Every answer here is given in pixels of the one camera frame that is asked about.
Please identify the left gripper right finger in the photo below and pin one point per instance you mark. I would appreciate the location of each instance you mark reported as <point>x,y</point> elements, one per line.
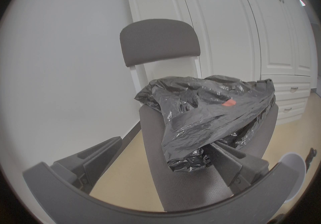
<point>240,167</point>

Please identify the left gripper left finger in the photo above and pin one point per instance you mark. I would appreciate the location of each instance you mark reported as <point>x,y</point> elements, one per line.
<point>97,160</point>

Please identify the black plastic bag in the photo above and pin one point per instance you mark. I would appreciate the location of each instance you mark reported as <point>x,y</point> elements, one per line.
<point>205,117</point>

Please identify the white trash bin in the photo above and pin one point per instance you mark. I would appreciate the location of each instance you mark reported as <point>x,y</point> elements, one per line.
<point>292,167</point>

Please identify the crumpled black plastic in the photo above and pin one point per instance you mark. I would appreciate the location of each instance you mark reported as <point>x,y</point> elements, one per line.
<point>311,155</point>

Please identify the grey and white chair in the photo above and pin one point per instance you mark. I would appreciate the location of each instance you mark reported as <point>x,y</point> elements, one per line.
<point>160,42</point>

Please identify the white wardrobe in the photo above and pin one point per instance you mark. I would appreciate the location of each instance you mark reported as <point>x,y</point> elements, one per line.
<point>225,29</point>

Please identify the ceiling light panel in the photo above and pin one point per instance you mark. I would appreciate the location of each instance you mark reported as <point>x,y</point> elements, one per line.
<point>302,3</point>

